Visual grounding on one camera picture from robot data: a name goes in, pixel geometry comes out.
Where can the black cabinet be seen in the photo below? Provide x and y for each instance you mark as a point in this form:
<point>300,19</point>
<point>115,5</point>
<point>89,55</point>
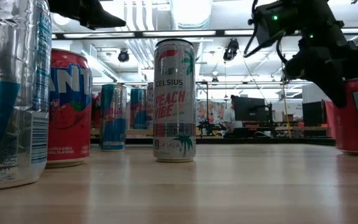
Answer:
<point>313,113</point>

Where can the blue silver Red Bull can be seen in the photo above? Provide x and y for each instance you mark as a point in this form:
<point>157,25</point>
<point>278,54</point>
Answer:
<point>11,93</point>
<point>113,124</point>
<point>138,109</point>

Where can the black overhead crossbar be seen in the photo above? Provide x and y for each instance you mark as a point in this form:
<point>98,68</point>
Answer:
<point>138,34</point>

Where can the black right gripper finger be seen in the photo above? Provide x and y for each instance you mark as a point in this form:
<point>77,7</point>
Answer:
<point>337,93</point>

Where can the black hanging spotlight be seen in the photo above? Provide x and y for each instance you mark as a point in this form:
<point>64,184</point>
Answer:
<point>231,49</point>

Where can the black monitor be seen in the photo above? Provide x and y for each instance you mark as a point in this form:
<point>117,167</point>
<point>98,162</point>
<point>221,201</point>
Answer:
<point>250,109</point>

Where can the white cylindrical tank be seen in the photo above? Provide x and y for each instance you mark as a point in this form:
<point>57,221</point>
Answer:
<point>308,93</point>

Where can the white Celsius can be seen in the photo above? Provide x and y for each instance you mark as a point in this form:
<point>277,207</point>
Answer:
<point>150,105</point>

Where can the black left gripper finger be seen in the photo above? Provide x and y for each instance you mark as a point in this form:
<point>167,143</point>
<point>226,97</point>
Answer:
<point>98,18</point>

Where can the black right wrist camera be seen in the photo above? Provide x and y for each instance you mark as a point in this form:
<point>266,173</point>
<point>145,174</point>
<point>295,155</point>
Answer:
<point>272,25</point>

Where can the Celsius Peach Vibe can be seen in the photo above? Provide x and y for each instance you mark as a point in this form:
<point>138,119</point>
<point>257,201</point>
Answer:
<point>174,93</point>

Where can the black hanging camera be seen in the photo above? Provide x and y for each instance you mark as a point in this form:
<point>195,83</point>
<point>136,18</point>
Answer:
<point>123,56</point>

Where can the person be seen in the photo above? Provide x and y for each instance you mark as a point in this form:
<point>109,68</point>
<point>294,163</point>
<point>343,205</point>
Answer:
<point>229,116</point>

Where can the floral poster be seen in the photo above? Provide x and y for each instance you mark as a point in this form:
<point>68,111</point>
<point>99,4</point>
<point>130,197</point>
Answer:
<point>210,112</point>

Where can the red Fanta strawberry can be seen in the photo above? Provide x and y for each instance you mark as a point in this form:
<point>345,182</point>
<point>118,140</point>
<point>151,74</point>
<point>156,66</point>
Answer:
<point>70,124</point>
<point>351,130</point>

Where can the wooden workbench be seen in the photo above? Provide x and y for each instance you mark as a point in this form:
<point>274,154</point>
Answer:
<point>291,128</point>

